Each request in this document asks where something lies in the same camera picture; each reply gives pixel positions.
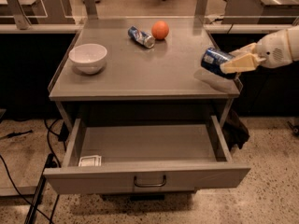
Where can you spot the grey background desk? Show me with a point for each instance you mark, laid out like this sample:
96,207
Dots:
261,11

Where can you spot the white ceramic bowl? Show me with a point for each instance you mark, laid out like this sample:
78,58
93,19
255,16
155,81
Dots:
88,58

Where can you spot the left background desk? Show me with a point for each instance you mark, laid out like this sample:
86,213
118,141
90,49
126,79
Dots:
40,11

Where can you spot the grey metal cabinet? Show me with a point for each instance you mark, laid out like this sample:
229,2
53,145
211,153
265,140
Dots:
170,70

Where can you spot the crushed blue soda can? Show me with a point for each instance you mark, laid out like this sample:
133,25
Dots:
142,38

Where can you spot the orange fruit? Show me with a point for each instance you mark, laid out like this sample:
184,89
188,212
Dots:
160,30

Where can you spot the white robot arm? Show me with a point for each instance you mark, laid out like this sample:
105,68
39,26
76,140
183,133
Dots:
294,36

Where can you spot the blue pepsi can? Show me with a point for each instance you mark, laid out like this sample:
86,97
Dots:
213,59

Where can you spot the metal drawer handle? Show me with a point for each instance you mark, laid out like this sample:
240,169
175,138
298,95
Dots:
150,183

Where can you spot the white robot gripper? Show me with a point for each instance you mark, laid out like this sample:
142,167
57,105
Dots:
272,51

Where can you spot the open grey top drawer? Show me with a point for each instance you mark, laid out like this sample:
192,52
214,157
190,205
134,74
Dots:
192,157

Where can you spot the small white tag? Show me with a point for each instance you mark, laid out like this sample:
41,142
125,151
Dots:
93,160

